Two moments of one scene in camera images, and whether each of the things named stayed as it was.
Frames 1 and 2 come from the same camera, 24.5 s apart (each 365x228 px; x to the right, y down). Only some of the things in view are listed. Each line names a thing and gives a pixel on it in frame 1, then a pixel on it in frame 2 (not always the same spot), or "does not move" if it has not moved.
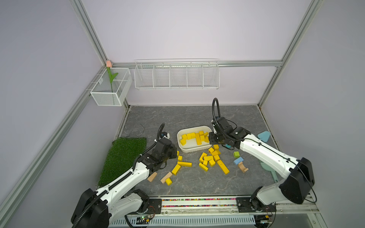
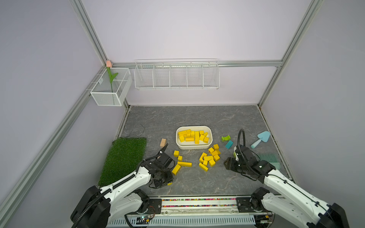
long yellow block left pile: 185,164 does not move
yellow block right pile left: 203,166 does not move
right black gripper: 211,141 -> 229,161
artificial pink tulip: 109,64 does not move
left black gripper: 173,151 -> 169,179
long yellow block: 198,140 does not move
